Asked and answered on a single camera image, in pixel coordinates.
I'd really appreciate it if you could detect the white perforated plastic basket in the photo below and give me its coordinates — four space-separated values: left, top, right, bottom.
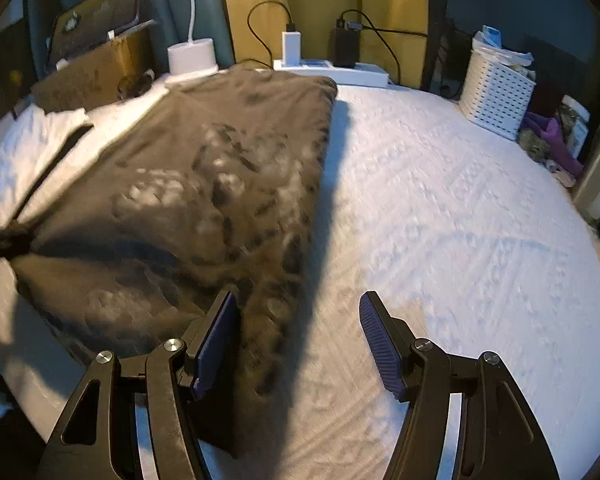
460 25 535 141

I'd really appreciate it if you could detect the grey fuzzy ball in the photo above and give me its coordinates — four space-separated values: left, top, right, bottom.
517 128 550 162

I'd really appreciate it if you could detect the clear jar white lid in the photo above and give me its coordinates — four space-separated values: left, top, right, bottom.
557 94 590 158

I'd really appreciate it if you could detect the white power strip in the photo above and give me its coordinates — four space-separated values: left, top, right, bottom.
274 60 389 88

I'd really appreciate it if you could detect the black charger plug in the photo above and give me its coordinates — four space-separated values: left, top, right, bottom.
329 18 362 68

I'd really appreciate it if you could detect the white charger plug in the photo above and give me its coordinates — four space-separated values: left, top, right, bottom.
282 30 301 67

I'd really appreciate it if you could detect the dark brown t-shirt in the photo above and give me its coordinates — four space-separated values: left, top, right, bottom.
0 68 338 454

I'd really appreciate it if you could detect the brown cardboard box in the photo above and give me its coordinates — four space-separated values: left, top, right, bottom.
31 28 155 112

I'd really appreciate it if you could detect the purple cloth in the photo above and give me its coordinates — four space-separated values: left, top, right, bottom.
521 112 583 178

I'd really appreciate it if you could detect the white pillow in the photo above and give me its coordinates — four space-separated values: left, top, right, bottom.
0 103 94 229

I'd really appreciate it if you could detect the yellow curtain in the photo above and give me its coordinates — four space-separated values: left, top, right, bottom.
225 0 429 88

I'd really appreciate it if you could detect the tablet with dark screen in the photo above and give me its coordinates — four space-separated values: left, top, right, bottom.
46 0 154 70

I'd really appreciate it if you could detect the white desk lamp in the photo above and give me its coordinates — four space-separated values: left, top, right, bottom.
164 0 219 89

